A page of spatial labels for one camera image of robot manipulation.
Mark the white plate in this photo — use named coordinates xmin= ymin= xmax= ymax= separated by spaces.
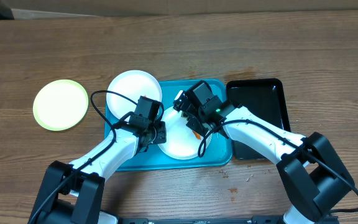
xmin=106 ymin=70 xmax=162 ymax=119
xmin=158 ymin=106 xmax=203 ymax=160

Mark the teal plastic tray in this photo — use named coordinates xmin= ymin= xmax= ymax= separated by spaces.
xmin=106 ymin=79 xmax=232 ymax=171

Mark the light green plate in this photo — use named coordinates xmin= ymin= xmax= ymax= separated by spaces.
xmin=32 ymin=80 xmax=88 ymax=131

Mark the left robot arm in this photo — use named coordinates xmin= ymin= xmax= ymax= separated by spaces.
xmin=29 ymin=121 xmax=166 ymax=224

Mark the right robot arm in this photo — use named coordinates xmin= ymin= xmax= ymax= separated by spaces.
xmin=173 ymin=91 xmax=354 ymax=223

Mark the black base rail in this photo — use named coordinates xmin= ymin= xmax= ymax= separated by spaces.
xmin=118 ymin=215 xmax=283 ymax=224

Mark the black plastic tray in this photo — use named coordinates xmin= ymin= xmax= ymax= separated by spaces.
xmin=226 ymin=77 xmax=291 ymax=161

